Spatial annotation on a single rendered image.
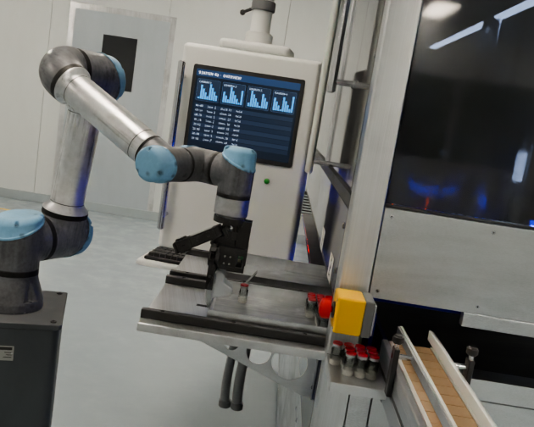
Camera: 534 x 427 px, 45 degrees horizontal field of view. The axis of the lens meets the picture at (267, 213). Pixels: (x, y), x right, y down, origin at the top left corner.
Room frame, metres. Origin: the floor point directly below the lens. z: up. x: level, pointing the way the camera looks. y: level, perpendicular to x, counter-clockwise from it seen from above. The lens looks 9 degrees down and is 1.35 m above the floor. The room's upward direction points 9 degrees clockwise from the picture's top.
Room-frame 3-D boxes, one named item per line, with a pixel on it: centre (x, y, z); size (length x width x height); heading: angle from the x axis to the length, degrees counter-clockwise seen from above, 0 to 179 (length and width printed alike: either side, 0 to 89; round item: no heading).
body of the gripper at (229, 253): (1.39, 0.07, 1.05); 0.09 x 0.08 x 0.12; 90
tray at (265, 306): (1.46, -0.08, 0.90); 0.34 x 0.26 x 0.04; 90
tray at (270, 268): (1.80, -0.08, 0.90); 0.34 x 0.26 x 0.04; 90
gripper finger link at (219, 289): (1.37, 0.08, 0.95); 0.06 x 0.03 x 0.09; 90
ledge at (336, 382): (1.19, -0.23, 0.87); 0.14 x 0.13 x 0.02; 90
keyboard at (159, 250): (2.14, 0.18, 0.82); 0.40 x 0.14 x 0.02; 83
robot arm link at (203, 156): (1.42, 0.18, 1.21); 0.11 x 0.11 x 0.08; 62
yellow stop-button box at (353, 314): (1.21, -0.19, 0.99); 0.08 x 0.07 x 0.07; 90
